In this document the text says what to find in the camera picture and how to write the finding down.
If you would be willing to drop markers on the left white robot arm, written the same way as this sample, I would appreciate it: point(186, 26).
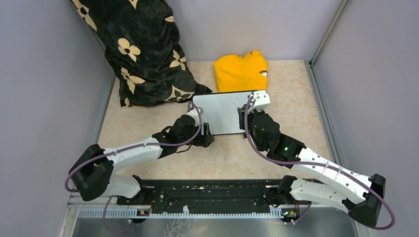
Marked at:
point(94, 173)

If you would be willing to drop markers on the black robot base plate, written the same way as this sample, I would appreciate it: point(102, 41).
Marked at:
point(212, 196)

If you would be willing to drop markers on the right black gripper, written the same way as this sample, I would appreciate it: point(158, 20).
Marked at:
point(242, 111)

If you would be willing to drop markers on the black floral fleece blanket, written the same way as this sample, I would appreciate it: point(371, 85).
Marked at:
point(142, 45)

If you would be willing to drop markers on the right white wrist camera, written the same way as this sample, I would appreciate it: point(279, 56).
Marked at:
point(260, 100)

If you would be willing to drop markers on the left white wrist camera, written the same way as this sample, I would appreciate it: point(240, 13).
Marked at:
point(195, 112)

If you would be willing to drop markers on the black framed whiteboard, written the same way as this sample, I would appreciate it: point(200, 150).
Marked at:
point(220, 110)

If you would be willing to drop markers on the right aluminium frame rail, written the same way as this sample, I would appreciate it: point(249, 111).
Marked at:
point(318, 93)

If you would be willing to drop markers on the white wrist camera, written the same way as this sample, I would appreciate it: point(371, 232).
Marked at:
point(195, 112)
point(260, 100)

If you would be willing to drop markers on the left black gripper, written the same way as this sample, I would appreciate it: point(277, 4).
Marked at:
point(204, 140)

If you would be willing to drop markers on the folded yellow shirt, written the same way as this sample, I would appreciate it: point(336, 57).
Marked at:
point(241, 73)

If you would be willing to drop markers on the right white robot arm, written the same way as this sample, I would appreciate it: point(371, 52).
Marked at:
point(360, 196)

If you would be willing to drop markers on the white slotted cable duct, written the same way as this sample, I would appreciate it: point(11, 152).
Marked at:
point(134, 213)

